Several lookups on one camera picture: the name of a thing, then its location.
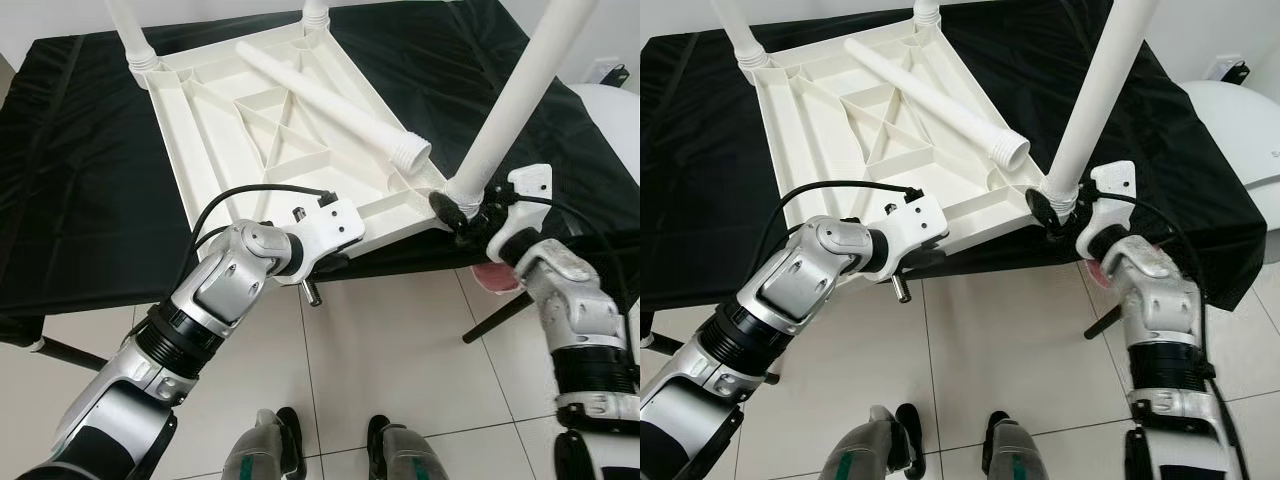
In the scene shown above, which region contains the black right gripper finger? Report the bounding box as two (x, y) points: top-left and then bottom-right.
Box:
(1026, 189), (1062, 230)
(427, 190), (472, 233)

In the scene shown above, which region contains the black tablecloth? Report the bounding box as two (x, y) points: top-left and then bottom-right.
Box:
(0, 0), (641, 346)
(640, 0), (1269, 341)

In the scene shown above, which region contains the white round appliance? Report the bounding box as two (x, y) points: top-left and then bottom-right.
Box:
(570, 85), (641, 153)
(1180, 80), (1280, 237)

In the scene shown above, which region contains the white plastic table top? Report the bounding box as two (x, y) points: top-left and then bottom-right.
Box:
(753, 20), (1063, 263)
(148, 22), (453, 267)

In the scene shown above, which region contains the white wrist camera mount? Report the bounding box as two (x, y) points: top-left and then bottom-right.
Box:
(283, 195), (367, 278)
(868, 192), (950, 274)
(1074, 160), (1139, 253)
(484, 165), (555, 267)

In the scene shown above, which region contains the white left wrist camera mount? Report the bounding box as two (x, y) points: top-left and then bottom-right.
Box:
(283, 195), (367, 278)
(868, 192), (950, 274)

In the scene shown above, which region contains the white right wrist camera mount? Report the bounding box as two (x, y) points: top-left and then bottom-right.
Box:
(484, 165), (555, 267)
(1074, 160), (1139, 253)

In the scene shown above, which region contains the grey robot right leg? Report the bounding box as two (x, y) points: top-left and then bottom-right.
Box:
(366, 415), (451, 480)
(982, 411), (1054, 480)

